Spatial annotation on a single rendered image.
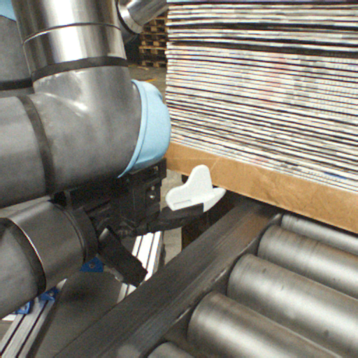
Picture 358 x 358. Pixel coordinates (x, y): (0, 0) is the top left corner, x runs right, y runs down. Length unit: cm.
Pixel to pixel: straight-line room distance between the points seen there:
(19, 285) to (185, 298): 13
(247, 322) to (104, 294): 90
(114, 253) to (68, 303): 79
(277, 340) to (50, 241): 19
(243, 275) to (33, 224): 19
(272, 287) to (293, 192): 12
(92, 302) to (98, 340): 86
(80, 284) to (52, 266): 90
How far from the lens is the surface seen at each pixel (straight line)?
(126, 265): 39
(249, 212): 41
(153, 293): 29
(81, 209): 31
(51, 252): 29
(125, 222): 36
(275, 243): 37
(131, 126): 25
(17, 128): 23
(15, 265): 28
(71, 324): 109
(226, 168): 41
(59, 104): 25
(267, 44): 37
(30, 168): 23
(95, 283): 119
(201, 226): 140
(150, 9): 112
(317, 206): 39
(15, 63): 62
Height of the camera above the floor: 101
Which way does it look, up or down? 27 degrees down
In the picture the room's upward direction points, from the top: straight up
